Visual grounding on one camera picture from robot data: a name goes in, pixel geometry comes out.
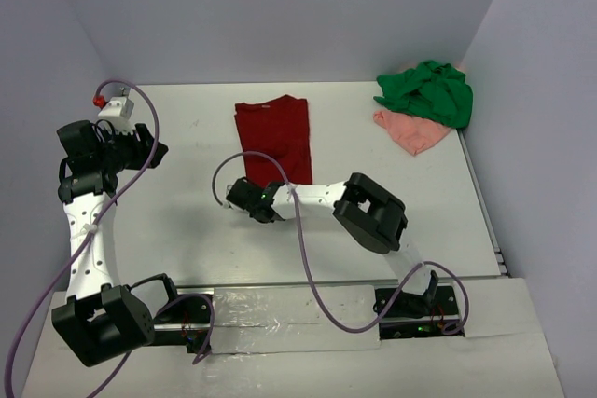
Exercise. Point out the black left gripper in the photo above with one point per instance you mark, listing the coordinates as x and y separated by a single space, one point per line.
141 144

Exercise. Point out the red t-shirt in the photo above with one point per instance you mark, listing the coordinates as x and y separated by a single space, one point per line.
279 128

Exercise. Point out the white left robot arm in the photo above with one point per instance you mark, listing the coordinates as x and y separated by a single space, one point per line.
101 318

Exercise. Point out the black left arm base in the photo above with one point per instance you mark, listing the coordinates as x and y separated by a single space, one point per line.
185 324

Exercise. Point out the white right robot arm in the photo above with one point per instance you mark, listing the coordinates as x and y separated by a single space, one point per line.
375 218

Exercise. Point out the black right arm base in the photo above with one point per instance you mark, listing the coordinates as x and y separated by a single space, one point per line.
410 317

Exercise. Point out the pink t-shirt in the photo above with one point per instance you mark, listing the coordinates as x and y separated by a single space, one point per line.
413 134

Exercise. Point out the green t-shirt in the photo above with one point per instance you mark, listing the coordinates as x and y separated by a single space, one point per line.
432 90

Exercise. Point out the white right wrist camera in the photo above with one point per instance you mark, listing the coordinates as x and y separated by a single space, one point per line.
229 204

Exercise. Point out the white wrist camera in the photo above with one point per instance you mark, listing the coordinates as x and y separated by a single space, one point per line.
116 111
229 204

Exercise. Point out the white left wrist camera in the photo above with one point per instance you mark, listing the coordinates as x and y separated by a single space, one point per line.
116 111

